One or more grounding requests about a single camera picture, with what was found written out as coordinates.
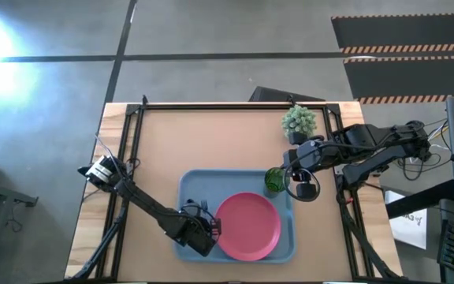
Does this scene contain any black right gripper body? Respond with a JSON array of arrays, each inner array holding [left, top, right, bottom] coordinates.
[[281, 138, 330, 173]]

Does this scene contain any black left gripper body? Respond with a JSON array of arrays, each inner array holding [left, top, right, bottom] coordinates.
[[166, 207, 219, 258]]

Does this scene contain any green translucent plastic cup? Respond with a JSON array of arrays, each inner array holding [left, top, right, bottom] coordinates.
[[264, 166, 291, 194]]

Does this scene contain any pink plastic plate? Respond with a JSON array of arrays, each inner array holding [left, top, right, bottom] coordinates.
[[214, 192, 282, 262]]

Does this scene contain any light blue plastic tray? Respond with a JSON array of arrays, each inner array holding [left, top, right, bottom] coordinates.
[[173, 169, 297, 264]]

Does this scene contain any small green potted plant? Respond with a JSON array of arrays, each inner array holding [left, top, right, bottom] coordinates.
[[281, 103, 318, 145]]

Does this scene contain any black monitor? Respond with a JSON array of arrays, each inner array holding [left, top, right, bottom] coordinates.
[[248, 85, 326, 103]]

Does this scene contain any white printed paper sheet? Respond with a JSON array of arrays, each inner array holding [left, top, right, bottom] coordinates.
[[384, 190, 429, 251]]

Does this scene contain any black desk edge bar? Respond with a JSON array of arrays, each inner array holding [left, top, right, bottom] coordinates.
[[386, 179, 454, 220]]

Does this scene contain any black hazard-striped floor mat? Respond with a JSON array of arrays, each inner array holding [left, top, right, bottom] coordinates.
[[343, 54, 454, 105], [331, 13, 454, 55]]

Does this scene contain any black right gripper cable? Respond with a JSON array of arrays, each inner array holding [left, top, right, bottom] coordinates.
[[283, 167, 322, 203]]

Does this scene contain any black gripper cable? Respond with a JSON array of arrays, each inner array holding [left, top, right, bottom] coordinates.
[[180, 200, 214, 222], [283, 167, 322, 203]]

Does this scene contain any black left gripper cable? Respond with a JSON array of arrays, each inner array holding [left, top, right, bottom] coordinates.
[[180, 200, 214, 222]]

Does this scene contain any black aluminium table frame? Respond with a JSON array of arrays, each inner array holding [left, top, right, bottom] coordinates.
[[63, 94, 404, 283]]

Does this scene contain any bundle of power cables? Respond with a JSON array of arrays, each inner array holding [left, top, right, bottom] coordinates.
[[394, 118, 452, 182]]

